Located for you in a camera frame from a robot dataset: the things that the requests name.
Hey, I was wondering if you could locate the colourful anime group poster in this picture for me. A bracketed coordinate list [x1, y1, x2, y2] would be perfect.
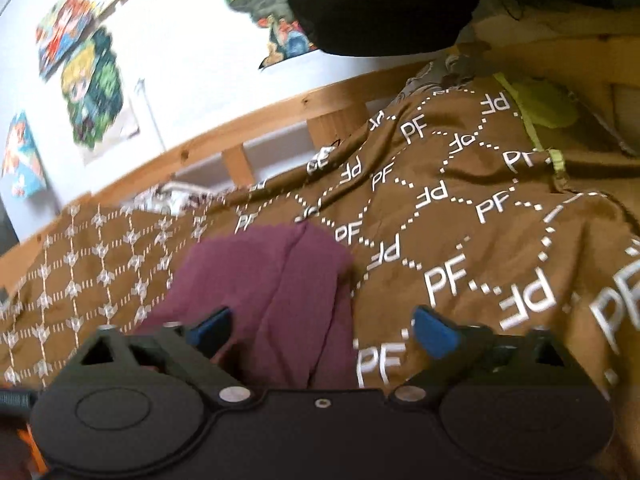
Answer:
[226, 0, 317, 70]

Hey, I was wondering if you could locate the top left anime poster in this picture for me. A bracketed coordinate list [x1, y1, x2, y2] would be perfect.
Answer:
[36, 0, 117, 80]

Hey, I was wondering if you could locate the lime green cloth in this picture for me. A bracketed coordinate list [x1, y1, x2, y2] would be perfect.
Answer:
[492, 73, 579, 185]

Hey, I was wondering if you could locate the brown patterned blanket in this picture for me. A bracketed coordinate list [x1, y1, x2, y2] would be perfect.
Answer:
[1, 76, 639, 474]

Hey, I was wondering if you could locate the maroon garment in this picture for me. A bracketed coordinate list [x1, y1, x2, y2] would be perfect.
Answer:
[138, 222, 358, 390]

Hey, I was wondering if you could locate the blue red anime poster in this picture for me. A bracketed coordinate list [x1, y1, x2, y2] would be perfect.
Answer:
[1, 112, 48, 200]

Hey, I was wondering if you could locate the blond anime character poster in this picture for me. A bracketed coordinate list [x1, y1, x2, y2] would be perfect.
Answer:
[61, 26, 140, 162]

